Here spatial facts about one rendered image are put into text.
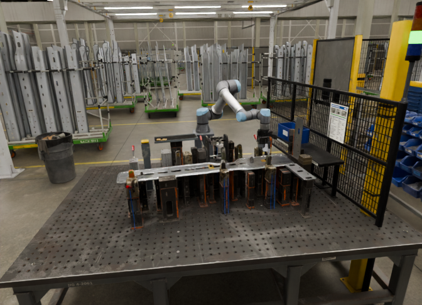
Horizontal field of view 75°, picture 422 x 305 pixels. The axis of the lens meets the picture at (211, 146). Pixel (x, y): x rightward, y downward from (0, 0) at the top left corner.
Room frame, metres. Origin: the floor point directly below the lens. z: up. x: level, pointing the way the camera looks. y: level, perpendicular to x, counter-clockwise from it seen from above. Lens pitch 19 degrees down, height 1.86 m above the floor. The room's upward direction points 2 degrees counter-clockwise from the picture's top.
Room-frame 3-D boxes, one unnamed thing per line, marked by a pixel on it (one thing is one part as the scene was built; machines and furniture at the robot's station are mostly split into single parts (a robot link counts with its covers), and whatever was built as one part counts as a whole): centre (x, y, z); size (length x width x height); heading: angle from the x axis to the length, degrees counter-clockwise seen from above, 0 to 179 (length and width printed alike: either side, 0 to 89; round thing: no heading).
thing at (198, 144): (2.66, 0.08, 0.90); 0.21 x 0.21 x 0.40; 5
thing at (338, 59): (4.14, -1.79, 1.00); 1.34 x 0.14 x 2.00; 5
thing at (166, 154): (2.09, 0.36, 0.90); 0.13 x 0.10 x 0.41; 12
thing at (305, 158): (2.03, -0.75, 0.88); 0.08 x 0.08 x 0.36; 12
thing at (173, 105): (8.95, 1.52, 0.88); 1.91 x 1.00 x 1.76; 6
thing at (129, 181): (1.69, 0.54, 0.88); 0.15 x 0.11 x 0.36; 12
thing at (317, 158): (2.39, -0.83, 1.02); 0.90 x 0.22 x 0.03; 12
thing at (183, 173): (1.98, 0.02, 1.00); 1.38 x 0.22 x 0.02; 102
